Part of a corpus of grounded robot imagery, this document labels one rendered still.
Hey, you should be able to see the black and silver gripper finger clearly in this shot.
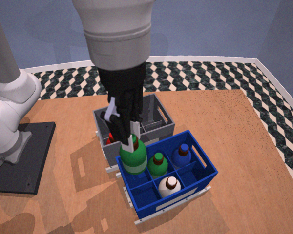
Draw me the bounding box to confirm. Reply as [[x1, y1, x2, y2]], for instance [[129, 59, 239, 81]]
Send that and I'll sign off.
[[130, 83, 144, 139], [100, 93, 134, 153]]

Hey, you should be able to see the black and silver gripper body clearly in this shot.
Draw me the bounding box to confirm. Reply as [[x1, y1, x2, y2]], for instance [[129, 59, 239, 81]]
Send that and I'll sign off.
[[97, 61, 146, 109]]

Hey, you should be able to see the blue plastic bottle crate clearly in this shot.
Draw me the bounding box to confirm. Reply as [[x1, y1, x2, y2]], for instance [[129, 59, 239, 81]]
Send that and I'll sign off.
[[120, 130, 218, 219]]

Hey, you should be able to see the green bottle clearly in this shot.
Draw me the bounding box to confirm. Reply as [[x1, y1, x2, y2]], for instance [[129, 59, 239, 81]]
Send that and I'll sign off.
[[120, 134, 147, 175], [147, 153, 168, 180]]

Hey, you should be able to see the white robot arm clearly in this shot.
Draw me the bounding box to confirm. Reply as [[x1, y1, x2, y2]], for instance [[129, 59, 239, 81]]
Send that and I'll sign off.
[[0, 0, 156, 166]]

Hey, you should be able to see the grey divided crate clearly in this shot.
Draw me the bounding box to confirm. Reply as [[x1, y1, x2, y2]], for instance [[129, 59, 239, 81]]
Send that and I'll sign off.
[[96, 93, 175, 167]]

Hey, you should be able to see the red bottle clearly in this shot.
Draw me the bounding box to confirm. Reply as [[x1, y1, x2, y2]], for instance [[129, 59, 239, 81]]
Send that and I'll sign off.
[[106, 133, 117, 145]]

